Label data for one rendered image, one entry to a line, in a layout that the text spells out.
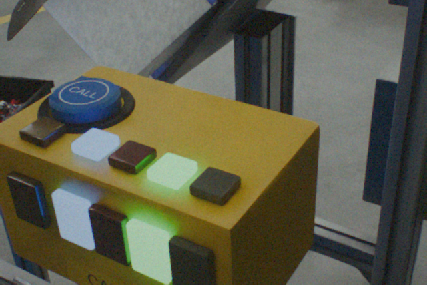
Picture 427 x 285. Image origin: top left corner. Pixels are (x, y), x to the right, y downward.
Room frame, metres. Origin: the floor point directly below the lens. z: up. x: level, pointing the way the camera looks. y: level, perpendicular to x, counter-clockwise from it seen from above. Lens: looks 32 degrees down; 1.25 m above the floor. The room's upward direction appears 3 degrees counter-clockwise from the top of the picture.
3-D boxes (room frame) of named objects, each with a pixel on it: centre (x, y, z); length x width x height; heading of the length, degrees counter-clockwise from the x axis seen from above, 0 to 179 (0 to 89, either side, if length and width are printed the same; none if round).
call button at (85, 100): (0.30, 0.07, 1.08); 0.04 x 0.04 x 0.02
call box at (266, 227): (0.28, 0.04, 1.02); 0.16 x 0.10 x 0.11; 57
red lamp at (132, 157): (0.25, 0.04, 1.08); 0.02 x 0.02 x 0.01; 57
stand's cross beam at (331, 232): (0.74, -0.17, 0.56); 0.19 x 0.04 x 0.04; 57
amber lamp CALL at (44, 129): (0.27, 0.09, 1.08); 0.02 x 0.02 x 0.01; 57
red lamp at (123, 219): (0.23, 0.05, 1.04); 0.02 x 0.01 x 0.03; 57
